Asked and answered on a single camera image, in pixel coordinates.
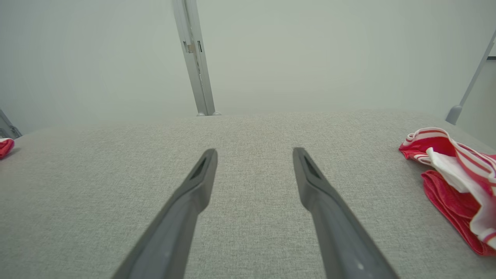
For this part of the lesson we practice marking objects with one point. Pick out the grey partition post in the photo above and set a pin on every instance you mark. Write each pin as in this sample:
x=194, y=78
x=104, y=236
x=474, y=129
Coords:
x=8, y=128
x=204, y=77
x=185, y=46
x=471, y=83

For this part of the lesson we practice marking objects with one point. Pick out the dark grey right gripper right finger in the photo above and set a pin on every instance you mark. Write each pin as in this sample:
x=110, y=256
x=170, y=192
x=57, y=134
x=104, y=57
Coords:
x=345, y=248

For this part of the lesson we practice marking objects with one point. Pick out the red shorts with white stripe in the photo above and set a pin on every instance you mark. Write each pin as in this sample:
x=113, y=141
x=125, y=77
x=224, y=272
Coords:
x=5, y=146

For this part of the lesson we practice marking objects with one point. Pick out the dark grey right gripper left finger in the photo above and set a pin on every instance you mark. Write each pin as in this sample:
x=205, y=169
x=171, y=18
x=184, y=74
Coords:
x=170, y=240

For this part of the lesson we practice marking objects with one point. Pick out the red Bulls basketball jersey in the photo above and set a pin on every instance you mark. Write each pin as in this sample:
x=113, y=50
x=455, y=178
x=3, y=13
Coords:
x=449, y=193

